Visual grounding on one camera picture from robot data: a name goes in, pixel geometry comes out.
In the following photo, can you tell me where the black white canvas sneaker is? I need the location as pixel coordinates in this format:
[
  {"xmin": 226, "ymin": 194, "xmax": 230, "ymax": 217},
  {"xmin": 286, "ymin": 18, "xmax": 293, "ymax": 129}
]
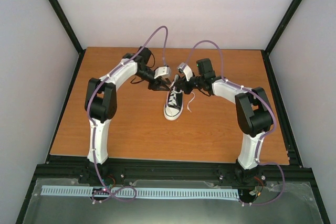
[{"xmin": 163, "ymin": 74, "xmax": 183, "ymax": 121}]

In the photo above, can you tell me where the white shoelace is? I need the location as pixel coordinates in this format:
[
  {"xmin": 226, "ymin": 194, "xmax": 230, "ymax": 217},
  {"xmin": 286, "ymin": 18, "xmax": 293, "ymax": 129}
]
[{"xmin": 164, "ymin": 84, "xmax": 184, "ymax": 117}]

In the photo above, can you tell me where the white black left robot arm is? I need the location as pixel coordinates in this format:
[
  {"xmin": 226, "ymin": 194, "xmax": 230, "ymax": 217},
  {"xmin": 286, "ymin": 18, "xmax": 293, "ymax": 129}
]
[{"xmin": 85, "ymin": 47, "xmax": 171, "ymax": 184}]

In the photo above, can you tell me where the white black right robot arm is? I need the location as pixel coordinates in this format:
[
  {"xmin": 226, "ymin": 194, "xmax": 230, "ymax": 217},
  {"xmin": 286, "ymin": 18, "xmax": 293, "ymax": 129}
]
[{"xmin": 174, "ymin": 58, "xmax": 276, "ymax": 185}]

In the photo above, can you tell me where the clear acrylic cover plate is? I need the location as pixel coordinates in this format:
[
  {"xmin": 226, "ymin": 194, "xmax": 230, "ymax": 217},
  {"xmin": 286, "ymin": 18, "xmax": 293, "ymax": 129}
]
[{"xmin": 23, "ymin": 179, "xmax": 322, "ymax": 223}]

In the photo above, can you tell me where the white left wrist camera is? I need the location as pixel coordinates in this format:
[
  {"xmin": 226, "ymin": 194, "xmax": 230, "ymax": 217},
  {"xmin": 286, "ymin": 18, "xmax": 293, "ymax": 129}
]
[{"xmin": 154, "ymin": 66, "xmax": 172, "ymax": 79}]

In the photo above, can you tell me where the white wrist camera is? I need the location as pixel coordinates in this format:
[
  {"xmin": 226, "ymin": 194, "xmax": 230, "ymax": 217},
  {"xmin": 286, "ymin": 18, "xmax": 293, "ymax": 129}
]
[
  {"xmin": 154, "ymin": 66, "xmax": 172, "ymax": 79},
  {"xmin": 177, "ymin": 62, "xmax": 194, "ymax": 81}
]

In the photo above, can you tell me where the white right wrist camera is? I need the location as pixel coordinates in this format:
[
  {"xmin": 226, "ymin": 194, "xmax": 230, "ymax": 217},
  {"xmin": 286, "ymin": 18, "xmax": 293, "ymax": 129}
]
[{"xmin": 177, "ymin": 62, "xmax": 194, "ymax": 81}]

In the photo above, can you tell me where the black aluminium frame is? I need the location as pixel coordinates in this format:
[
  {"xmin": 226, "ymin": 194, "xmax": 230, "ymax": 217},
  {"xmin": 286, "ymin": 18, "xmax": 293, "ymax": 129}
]
[{"xmin": 16, "ymin": 0, "xmax": 330, "ymax": 223}]

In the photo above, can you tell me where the light blue slotted cable duct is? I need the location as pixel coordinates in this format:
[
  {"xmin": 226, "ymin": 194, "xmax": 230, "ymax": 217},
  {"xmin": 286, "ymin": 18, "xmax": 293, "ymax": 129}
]
[{"xmin": 40, "ymin": 185, "xmax": 239, "ymax": 200}]

